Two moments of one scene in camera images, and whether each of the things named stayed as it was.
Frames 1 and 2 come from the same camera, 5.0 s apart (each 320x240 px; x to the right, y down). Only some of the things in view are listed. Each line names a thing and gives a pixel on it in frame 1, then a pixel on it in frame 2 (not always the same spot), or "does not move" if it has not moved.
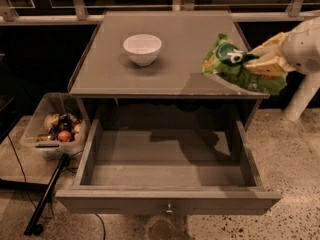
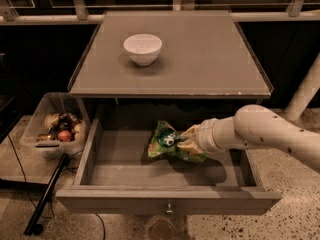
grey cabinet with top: [150, 63] does not move
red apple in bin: [64, 136] does not move
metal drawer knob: [169, 211] does not move
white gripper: [302, 50] -> [204, 136]
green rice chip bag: [226, 58] -> [164, 144]
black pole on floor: [33, 227] does not move
